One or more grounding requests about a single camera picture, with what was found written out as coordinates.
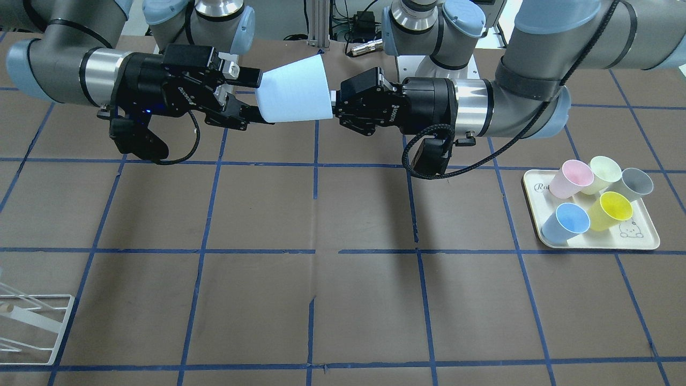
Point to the pink plastic cup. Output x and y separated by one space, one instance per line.
572 177

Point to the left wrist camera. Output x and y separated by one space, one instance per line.
433 156

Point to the aluminium frame post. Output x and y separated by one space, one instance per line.
318 23

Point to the pale green plastic cup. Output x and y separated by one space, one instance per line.
606 171

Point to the silver cable connector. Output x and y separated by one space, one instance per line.
365 48

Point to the light blue plastic cup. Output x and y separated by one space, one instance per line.
295 92

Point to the grey plastic cup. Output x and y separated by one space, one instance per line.
633 184

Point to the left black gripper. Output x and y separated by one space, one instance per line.
429 104

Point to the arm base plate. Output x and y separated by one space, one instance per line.
421 66

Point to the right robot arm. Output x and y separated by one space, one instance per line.
76 60

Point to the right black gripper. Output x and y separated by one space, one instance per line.
143 81

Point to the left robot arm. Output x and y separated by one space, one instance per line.
529 90

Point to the white wire cup rack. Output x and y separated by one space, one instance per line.
33 326

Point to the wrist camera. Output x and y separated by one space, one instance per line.
433 156
133 138

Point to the yellow plastic cup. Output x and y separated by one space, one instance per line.
610 209

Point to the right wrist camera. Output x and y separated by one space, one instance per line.
133 138

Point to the cream plastic tray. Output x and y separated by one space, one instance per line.
638 233

